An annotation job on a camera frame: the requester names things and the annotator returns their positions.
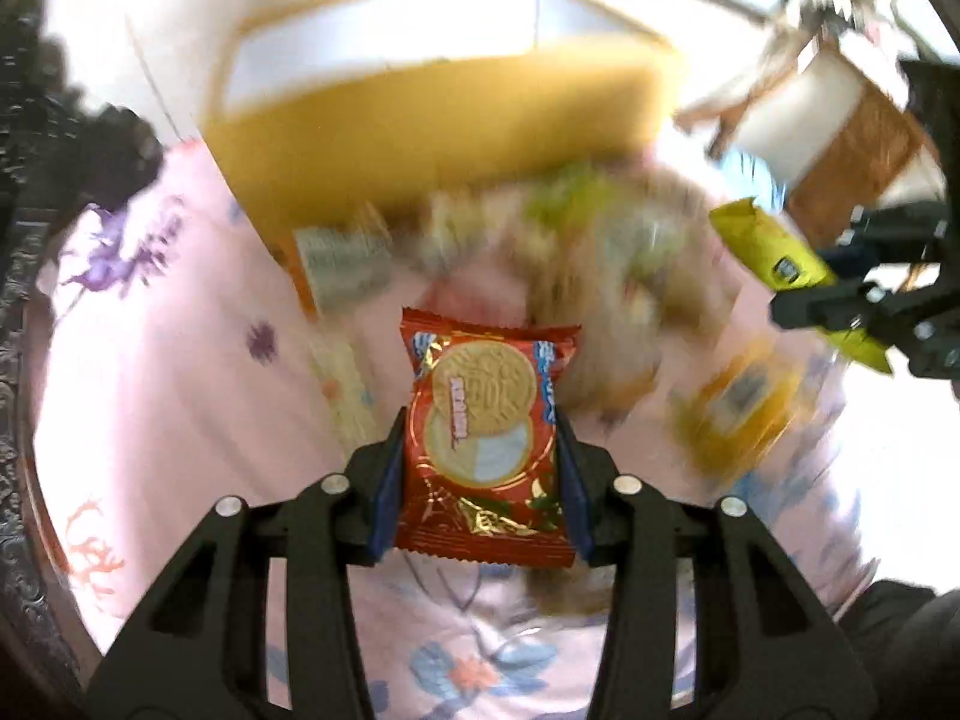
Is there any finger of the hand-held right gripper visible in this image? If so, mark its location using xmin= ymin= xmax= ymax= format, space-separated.
xmin=821 ymin=199 xmax=960 ymax=280
xmin=772 ymin=276 xmax=960 ymax=380

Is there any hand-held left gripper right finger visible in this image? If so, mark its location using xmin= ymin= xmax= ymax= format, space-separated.
xmin=555 ymin=412 xmax=880 ymax=720

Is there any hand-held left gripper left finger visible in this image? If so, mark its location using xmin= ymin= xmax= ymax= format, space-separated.
xmin=86 ymin=406 xmax=410 ymax=720

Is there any lime yellow snack packet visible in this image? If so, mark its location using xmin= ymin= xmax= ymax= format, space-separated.
xmin=709 ymin=196 xmax=895 ymax=376

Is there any red biscuit packet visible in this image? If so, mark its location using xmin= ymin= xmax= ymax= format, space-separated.
xmin=394 ymin=306 xmax=584 ymax=568

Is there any yellow cardboard box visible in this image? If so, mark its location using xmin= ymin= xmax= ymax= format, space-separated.
xmin=202 ymin=0 xmax=687 ymax=235

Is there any wooden chair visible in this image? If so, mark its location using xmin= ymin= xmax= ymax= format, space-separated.
xmin=675 ymin=0 xmax=947 ymax=250

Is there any pink floral blanket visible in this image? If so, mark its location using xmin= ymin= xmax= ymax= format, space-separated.
xmin=30 ymin=141 xmax=880 ymax=720

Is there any pile of mixed snack packets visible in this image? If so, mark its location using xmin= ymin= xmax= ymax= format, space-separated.
xmin=420 ymin=157 xmax=743 ymax=421

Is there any orange snack packet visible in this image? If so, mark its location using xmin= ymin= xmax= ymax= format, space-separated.
xmin=277 ymin=202 xmax=396 ymax=320

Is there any dark carved wooden furniture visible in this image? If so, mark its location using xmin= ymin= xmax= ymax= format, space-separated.
xmin=0 ymin=11 xmax=167 ymax=698

